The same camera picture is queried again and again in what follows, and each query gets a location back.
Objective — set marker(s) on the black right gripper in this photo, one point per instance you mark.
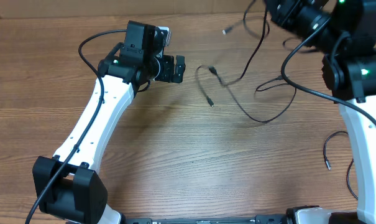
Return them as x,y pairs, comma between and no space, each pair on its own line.
284,15

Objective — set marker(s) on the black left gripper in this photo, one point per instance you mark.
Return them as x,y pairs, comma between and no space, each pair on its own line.
167,74

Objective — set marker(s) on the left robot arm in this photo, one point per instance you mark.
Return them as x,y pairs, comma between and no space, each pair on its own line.
67,184

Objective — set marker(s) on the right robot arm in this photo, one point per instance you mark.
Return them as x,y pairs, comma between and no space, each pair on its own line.
347,38

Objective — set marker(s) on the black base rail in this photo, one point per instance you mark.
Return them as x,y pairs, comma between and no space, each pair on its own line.
203,220

